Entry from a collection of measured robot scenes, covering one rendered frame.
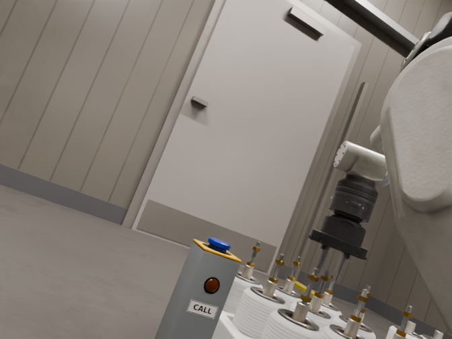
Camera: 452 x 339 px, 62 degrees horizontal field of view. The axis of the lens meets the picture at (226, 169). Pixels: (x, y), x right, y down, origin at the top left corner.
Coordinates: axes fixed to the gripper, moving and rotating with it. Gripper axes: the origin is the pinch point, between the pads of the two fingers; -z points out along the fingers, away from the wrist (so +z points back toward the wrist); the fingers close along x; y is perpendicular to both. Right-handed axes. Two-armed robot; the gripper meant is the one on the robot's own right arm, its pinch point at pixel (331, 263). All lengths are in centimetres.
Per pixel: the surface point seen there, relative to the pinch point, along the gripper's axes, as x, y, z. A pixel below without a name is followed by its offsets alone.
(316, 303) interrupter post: -0.2, -0.9, -9.0
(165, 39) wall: -132, 164, 100
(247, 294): -14.3, -8.3, -11.5
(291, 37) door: -53, 205, 150
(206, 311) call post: -19.6, -23.3, -13.8
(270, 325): -8.9, -18.4, -13.0
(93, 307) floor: -52, 17, -36
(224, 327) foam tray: -16.2, -11.2, -18.2
